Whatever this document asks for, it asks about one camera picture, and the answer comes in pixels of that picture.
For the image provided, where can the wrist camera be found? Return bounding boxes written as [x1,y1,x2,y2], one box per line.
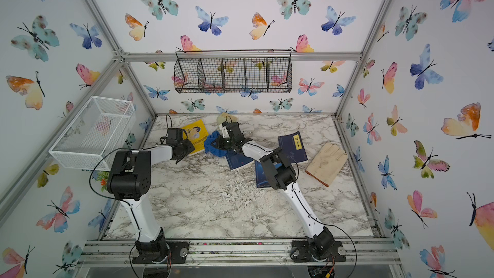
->
[166,128,186,144]
[219,122,241,138]

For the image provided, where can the dark blue Chinese book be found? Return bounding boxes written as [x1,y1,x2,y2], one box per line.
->
[226,151,254,171]

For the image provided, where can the yellow illustrated book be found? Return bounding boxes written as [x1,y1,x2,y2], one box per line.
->
[183,120,209,155]

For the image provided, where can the potted flower plant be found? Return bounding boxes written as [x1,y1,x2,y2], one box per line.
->
[93,171,109,192]

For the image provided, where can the green scrub brush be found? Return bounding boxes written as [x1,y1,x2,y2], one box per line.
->
[217,113,238,126]

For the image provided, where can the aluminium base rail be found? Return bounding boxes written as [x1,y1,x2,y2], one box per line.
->
[75,238,402,267]

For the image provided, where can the blue cloth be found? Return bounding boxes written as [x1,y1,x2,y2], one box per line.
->
[204,131,227,158]

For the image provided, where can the black wire wall basket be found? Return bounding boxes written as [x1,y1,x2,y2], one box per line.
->
[172,49,293,94]

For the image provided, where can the blue Little Prince book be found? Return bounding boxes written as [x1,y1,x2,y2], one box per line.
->
[255,161,286,189]

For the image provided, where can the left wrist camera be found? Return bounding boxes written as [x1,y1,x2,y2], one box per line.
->
[166,128,186,144]

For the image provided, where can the white mesh wall basket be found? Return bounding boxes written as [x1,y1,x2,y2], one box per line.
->
[49,96,136,171]

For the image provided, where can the dark blue horse-cover book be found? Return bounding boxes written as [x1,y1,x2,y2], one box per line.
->
[278,131,308,163]

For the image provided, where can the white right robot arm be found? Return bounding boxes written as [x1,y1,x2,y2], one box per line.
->
[212,127,346,262]

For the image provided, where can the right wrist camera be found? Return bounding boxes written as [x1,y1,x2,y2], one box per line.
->
[219,122,241,138]

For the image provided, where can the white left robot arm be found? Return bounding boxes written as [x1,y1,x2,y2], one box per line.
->
[107,128,194,265]

